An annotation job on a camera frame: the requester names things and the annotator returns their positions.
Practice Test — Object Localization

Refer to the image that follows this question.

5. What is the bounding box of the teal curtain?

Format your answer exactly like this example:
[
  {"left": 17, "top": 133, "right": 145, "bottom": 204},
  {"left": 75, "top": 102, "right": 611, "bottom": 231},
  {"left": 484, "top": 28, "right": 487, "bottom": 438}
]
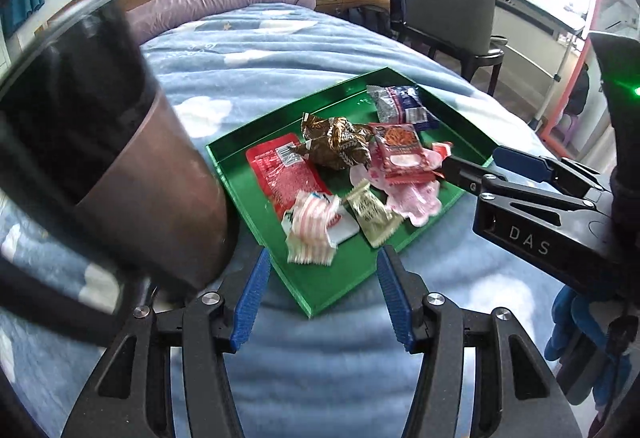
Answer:
[{"left": 0, "top": 0, "right": 46, "bottom": 40}]

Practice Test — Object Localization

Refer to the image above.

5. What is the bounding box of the dark red snack packet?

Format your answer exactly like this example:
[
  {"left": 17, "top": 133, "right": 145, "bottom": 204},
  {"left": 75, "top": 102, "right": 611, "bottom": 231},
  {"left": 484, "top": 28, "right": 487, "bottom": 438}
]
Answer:
[{"left": 372, "top": 123, "right": 444, "bottom": 184}]

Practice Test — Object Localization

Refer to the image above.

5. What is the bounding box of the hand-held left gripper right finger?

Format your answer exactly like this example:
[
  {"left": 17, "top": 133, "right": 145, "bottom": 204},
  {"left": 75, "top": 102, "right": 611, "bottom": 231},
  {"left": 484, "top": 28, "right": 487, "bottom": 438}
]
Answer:
[{"left": 376, "top": 245, "right": 583, "bottom": 438}]

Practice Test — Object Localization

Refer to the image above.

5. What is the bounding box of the person's right hand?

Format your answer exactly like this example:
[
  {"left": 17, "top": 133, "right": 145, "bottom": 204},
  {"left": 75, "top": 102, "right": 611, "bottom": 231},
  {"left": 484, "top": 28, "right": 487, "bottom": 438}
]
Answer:
[{"left": 544, "top": 285, "right": 633, "bottom": 407}]

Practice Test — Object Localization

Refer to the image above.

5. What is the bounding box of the red sausage packet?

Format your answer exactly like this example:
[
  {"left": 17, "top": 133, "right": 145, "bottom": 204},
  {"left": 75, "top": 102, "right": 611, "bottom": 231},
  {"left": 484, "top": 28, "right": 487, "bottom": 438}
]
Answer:
[{"left": 245, "top": 133, "right": 361, "bottom": 247}]

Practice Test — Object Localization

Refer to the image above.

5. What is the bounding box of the beige candy packet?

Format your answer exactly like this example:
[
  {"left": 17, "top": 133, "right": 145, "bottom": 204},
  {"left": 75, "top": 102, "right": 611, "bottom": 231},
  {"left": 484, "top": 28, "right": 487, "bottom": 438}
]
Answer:
[{"left": 346, "top": 179, "right": 404, "bottom": 249}]

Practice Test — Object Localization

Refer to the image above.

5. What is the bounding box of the brown snack packet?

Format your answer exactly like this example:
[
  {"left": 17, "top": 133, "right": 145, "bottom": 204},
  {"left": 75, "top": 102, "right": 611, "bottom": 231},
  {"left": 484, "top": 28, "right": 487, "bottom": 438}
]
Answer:
[{"left": 300, "top": 113, "right": 374, "bottom": 169}]

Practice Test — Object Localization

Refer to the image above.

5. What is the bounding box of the green tray box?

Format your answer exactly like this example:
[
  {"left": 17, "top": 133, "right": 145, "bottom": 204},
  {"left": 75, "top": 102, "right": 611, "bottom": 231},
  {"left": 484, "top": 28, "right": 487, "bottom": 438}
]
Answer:
[{"left": 206, "top": 67, "right": 496, "bottom": 319}]

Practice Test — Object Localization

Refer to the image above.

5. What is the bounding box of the blue snack packet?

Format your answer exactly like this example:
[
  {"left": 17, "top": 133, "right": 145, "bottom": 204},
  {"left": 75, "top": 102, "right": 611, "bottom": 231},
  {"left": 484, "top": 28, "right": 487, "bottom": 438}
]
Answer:
[{"left": 366, "top": 85, "right": 441, "bottom": 132}]

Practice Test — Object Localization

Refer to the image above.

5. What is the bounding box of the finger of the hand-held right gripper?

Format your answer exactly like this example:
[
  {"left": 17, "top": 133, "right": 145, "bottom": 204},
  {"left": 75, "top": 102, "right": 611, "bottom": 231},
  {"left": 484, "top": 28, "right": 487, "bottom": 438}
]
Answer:
[
  {"left": 442, "top": 157, "right": 601, "bottom": 219},
  {"left": 492, "top": 145, "right": 609, "bottom": 194}
]

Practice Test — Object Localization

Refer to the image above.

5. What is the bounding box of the white desk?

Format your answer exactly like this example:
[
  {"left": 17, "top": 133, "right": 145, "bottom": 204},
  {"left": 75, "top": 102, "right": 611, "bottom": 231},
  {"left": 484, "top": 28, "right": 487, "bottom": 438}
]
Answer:
[{"left": 492, "top": 0, "right": 586, "bottom": 129}]

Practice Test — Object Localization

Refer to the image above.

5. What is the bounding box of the pink-framed mirror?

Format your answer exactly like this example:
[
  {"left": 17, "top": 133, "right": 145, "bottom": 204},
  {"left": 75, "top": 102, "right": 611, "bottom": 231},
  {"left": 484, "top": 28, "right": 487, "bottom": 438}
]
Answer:
[{"left": 537, "top": 0, "right": 601, "bottom": 149}]

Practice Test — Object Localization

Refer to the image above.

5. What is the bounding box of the brown black insulated jug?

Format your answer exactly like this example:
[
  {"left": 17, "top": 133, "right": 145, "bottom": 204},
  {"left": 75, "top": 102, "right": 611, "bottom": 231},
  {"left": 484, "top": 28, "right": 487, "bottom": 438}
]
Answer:
[{"left": 0, "top": 0, "right": 241, "bottom": 354}]

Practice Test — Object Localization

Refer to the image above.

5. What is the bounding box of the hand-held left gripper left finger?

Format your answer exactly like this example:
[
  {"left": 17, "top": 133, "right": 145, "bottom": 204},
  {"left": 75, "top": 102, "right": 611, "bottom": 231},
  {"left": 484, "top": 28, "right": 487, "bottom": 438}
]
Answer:
[{"left": 60, "top": 248, "right": 273, "bottom": 438}]

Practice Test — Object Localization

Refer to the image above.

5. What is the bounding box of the white striped candy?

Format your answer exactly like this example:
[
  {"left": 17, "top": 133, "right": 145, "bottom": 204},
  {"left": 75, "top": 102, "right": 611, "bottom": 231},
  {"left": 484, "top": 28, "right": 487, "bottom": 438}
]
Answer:
[{"left": 282, "top": 191, "right": 344, "bottom": 265}]

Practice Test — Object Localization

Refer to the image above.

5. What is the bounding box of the pink cartoon packet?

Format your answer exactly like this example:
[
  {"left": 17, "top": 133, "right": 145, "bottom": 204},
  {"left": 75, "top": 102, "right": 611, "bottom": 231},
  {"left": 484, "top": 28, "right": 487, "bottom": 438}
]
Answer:
[{"left": 349, "top": 163, "right": 444, "bottom": 227}]

